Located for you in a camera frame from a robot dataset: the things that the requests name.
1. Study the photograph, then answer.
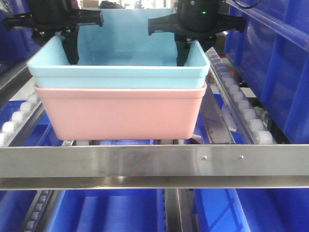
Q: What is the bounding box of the pink plastic box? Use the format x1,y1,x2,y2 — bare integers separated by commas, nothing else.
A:
35,87,206,140

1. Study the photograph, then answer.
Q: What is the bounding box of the blue storage bin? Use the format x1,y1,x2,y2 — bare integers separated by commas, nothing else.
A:
0,0,41,65
225,0,309,144

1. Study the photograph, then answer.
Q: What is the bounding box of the white roller track left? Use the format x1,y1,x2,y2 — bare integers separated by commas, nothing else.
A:
0,92,41,147

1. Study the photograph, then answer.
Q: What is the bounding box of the stainless steel shelf rack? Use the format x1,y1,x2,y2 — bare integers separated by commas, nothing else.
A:
0,43,309,232

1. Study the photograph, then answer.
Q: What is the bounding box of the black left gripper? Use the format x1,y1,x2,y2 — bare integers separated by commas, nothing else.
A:
2,0,104,64

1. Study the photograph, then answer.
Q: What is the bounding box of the white roller track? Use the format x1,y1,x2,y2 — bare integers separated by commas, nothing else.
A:
0,92,41,147
206,47,276,145

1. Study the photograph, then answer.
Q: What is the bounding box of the blue storage bin left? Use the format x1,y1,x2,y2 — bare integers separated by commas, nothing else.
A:
0,0,41,65

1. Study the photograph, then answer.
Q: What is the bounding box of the white roller track right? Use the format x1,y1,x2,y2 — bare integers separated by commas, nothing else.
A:
206,47,276,145

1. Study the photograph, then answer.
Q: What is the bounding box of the light blue plastic box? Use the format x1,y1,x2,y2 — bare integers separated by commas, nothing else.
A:
27,9,210,88

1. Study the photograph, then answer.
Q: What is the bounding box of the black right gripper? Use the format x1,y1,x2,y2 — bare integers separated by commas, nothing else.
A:
148,0,246,66

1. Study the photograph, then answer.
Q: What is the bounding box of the blue storage bin far right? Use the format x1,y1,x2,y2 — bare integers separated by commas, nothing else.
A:
225,0,309,144

